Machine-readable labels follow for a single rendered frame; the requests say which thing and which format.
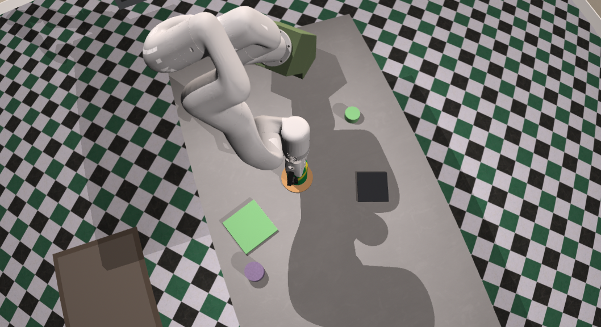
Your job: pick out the tan round disc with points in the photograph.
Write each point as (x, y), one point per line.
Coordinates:
(297, 188)

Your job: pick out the purple cylinder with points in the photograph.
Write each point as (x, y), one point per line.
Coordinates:
(254, 271)

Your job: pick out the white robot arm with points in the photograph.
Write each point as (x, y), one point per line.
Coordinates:
(231, 41)

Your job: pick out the green drink can with yellow stripe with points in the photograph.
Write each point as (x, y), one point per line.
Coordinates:
(303, 178)

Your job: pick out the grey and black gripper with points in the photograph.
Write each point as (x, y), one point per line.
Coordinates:
(294, 169)

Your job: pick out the dark grey square slate coaster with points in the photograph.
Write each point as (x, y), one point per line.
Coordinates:
(372, 187)

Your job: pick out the green cylinder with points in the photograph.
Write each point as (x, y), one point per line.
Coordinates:
(352, 114)

